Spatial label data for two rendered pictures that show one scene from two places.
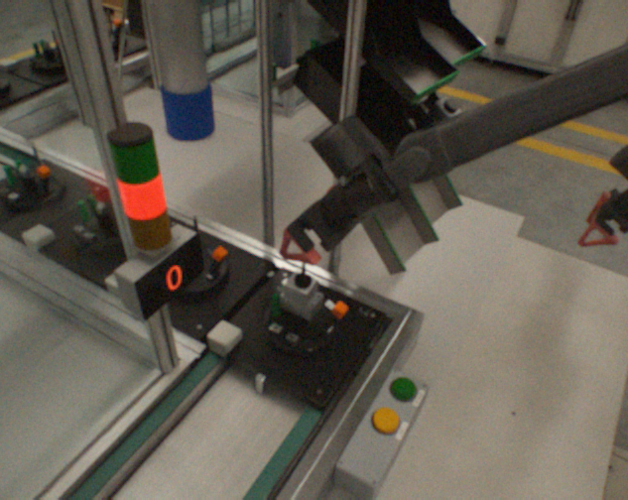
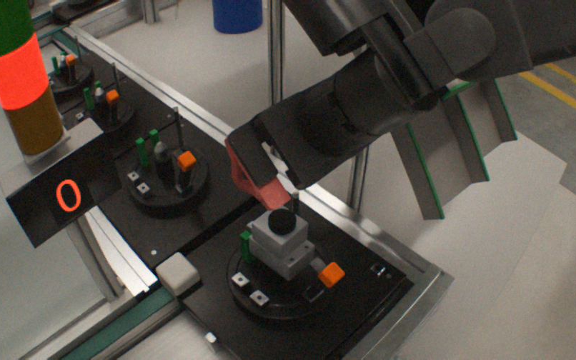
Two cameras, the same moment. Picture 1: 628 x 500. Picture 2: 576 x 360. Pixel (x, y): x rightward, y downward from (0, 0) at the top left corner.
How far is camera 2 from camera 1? 40 cm
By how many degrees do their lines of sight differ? 12
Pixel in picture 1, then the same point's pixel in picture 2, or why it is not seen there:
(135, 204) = not seen: outside the picture
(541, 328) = (567, 296)
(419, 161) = (472, 34)
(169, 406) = (106, 338)
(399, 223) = (445, 150)
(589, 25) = not seen: outside the picture
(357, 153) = (357, 9)
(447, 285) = (489, 234)
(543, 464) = not seen: outside the picture
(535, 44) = not seen: hidden behind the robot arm
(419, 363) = (434, 334)
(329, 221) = (309, 133)
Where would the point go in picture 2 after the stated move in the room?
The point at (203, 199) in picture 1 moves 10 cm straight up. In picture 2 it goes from (225, 91) to (222, 57)
